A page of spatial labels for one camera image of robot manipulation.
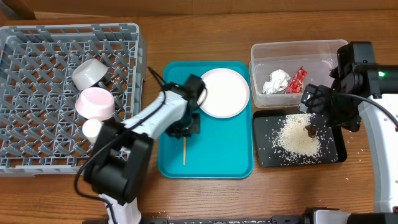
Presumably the red snack wrapper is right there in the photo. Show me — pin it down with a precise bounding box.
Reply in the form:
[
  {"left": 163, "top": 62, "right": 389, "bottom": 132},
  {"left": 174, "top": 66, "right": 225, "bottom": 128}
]
[{"left": 285, "top": 67, "right": 307, "bottom": 93}]

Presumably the large white plate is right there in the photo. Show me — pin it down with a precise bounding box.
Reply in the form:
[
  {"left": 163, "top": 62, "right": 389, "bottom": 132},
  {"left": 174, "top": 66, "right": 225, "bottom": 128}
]
[{"left": 198, "top": 68, "right": 249, "bottom": 118}]

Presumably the white tissue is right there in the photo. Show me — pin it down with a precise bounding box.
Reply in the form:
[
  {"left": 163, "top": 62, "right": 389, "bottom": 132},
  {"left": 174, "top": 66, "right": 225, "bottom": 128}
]
[{"left": 262, "top": 69, "right": 290, "bottom": 95}]

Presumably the cream white cup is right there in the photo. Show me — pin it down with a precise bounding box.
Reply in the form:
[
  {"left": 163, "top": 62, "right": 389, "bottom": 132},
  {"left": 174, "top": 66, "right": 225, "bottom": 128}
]
[{"left": 82, "top": 119, "right": 103, "bottom": 144}]

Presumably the small pink-white bowl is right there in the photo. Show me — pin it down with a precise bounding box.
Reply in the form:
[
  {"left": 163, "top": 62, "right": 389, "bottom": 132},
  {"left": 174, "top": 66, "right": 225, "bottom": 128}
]
[{"left": 75, "top": 87, "right": 115, "bottom": 121}]

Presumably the grey-white bowl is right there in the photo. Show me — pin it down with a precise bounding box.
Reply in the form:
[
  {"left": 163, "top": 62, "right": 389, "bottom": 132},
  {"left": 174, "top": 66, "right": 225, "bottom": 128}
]
[{"left": 72, "top": 58, "right": 108, "bottom": 91}]

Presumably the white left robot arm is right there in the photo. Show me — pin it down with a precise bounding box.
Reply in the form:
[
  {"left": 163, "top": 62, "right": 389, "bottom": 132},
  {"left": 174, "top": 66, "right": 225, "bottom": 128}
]
[{"left": 76, "top": 74, "right": 206, "bottom": 223}]

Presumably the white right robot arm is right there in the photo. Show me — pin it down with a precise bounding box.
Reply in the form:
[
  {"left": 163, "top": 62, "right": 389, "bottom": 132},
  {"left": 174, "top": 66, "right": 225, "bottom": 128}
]
[{"left": 299, "top": 42, "right": 397, "bottom": 224}]

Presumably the black waste tray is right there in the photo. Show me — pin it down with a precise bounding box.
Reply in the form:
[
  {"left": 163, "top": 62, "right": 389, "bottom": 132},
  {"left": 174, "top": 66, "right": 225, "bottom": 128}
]
[{"left": 252, "top": 107, "right": 348, "bottom": 169}]

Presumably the brown food scrap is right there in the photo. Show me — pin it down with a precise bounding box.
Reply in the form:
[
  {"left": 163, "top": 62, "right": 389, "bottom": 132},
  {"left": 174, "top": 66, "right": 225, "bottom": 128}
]
[{"left": 305, "top": 125, "right": 318, "bottom": 138}]

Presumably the teal plastic tray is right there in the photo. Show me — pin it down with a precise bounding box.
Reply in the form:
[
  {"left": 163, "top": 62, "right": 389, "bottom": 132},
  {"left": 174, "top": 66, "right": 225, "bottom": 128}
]
[{"left": 158, "top": 60, "right": 255, "bottom": 180}]

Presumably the pile of rice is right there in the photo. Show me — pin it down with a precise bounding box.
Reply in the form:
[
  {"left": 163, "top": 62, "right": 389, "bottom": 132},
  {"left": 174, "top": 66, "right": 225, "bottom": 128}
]
[{"left": 261, "top": 113, "right": 338, "bottom": 164}]

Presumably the clear plastic bin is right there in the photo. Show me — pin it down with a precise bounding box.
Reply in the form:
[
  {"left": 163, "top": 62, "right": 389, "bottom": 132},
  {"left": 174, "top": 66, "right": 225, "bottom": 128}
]
[{"left": 250, "top": 39, "right": 348, "bottom": 109}]

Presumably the grey dish rack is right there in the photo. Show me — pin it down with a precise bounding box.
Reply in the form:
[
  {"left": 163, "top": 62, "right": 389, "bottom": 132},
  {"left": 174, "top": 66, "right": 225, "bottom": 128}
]
[{"left": 1, "top": 23, "right": 147, "bottom": 177}]

